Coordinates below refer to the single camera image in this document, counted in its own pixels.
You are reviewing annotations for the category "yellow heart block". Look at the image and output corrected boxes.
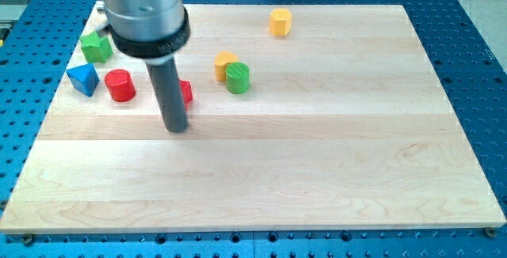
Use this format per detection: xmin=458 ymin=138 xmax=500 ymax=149
xmin=213 ymin=51 xmax=238 ymax=82

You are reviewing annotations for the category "blue perforated table plate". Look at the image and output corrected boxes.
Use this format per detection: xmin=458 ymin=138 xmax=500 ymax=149
xmin=1 ymin=0 xmax=506 ymax=257

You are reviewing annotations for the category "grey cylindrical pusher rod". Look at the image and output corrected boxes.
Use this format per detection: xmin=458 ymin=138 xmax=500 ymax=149
xmin=145 ymin=56 xmax=189 ymax=133

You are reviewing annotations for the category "light wooden board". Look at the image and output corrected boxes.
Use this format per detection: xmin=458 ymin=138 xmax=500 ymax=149
xmin=1 ymin=5 xmax=505 ymax=233

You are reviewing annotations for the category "yellow octagon block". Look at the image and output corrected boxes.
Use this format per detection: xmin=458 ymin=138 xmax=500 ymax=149
xmin=269 ymin=8 xmax=292 ymax=36

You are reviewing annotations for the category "red star block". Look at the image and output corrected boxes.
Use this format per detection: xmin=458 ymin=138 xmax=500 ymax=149
xmin=179 ymin=79 xmax=193 ymax=109

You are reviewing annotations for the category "green cylinder block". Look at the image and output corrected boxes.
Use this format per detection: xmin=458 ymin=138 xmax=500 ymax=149
xmin=226 ymin=62 xmax=250 ymax=94

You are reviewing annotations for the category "blue triangle block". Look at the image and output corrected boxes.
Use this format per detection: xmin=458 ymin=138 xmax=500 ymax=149
xmin=66 ymin=63 xmax=100 ymax=97

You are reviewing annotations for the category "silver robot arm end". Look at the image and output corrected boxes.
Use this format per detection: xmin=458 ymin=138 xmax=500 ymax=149
xmin=103 ymin=0 xmax=190 ymax=65

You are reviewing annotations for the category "red cylinder block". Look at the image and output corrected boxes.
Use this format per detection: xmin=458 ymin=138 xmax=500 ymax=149
xmin=105 ymin=69 xmax=136 ymax=102

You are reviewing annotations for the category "green star block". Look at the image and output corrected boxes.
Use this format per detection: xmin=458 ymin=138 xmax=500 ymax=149
xmin=79 ymin=31 xmax=112 ymax=63

